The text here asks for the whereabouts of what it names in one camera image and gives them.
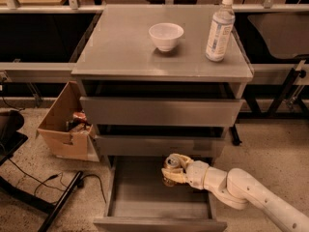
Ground grey drawer cabinet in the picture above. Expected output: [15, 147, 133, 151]
[72, 5, 253, 164]

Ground bottom grey drawer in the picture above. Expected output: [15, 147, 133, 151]
[94, 157, 227, 232]

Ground metal frame workbench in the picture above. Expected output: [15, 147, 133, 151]
[0, 0, 309, 121]

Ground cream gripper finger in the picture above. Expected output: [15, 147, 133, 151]
[161, 168, 186, 184]
[168, 154, 193, 169]

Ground clear plastic water bottle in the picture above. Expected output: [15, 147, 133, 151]
[206, 0, 235, 62]

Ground grey drawer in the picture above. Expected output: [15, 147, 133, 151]
[81, 80, 242, 127]
[94, 157, 227, 232]
[96, 125, 227, 157]

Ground top grey drawer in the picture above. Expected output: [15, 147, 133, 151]
[81, 80, 242, 127]

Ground black chair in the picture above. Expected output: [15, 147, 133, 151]
[0, 110, 28, 165]

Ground black cable on floor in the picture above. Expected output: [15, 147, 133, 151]
[0, 138, 107, 205]

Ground snack packets in box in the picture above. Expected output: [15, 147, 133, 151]
[66, 111, 91, 133]

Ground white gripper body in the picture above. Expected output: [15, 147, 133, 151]
[185, 160, 210, 189]

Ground orange soda can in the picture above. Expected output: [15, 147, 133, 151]
[161, 156, 181, 187]

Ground black stand base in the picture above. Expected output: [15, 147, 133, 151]
[0, 170, 85, 232]

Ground white ceramic bowl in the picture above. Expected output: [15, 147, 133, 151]
[149, 23, 184, 52]

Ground middle grey drawer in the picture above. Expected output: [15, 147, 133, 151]
[96, 125, 227, 157]

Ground cardboard box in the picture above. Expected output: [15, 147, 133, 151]
[37, 81, 99, 161]

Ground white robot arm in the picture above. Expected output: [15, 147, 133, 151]
[161, 154, 309, 232]

